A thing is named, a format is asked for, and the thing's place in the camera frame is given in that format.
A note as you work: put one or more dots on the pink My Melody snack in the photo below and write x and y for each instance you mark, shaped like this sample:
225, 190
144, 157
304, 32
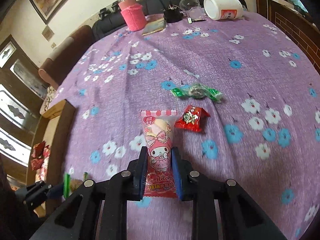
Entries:
158, 129

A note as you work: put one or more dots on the white plastic jar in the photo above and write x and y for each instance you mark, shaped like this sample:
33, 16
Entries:
223, 9

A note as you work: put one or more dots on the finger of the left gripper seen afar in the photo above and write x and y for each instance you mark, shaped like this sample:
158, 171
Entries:
34, 195

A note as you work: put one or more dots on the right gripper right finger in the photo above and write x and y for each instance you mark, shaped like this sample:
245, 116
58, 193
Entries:
221, 210

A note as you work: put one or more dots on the small red green candy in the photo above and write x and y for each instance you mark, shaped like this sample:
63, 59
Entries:
191, 119

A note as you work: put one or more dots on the large red foil snack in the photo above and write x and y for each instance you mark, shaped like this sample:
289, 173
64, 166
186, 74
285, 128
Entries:
39, 153

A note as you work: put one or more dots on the small booklet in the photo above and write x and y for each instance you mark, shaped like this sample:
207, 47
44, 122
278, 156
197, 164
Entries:
154, 27

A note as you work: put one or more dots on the wooden glass cabinet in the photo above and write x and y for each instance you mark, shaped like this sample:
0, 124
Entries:
303, 33

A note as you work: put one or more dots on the pink knitted sleeve bottle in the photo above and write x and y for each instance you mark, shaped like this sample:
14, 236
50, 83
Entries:
133, 14

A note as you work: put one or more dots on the green clear candy wrapper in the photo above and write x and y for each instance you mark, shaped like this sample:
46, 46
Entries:
70, 184

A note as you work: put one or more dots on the purple floral tablecloth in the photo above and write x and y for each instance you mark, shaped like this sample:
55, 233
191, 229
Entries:
238, 98

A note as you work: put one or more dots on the green twisted candy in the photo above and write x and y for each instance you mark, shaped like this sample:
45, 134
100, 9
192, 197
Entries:
197, 91

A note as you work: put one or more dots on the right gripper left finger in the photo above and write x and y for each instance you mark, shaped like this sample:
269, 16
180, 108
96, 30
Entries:
98, 210

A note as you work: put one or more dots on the shallow cardboard box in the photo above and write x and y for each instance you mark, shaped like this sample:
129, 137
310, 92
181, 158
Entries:
53, 128

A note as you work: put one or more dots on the patterned cloth on armchair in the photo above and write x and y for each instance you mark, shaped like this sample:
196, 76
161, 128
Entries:
50, 96

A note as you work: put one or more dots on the brown armchair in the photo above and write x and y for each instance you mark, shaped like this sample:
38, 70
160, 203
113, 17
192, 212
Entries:
61, 60

